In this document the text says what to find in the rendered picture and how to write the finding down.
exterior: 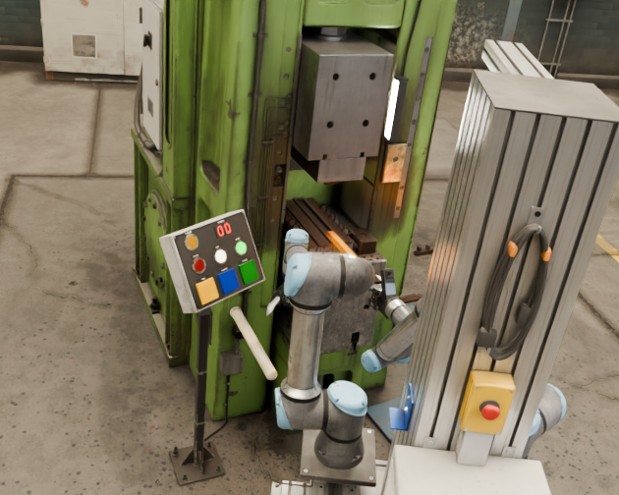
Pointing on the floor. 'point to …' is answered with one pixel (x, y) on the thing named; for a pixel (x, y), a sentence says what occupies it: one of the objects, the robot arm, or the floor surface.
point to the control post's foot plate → (212, 467)
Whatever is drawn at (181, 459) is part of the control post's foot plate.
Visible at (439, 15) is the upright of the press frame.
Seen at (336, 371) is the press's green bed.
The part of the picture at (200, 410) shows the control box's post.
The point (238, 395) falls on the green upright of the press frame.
